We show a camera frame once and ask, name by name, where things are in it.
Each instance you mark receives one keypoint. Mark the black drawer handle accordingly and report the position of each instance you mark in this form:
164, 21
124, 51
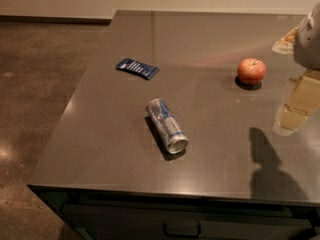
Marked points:
182, 230

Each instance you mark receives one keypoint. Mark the red apple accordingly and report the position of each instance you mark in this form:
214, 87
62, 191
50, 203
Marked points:
251, 71

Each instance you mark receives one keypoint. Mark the blue snack bar wrapper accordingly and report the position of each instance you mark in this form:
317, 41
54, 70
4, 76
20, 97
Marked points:
138, 68

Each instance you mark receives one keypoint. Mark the dark cabinet drawer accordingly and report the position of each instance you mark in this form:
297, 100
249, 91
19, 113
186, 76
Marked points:
124, 223

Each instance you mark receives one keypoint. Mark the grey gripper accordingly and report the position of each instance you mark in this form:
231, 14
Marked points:
308, 44

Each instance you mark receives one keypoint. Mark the silver blue redbull can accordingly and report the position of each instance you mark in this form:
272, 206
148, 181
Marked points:
171, 134

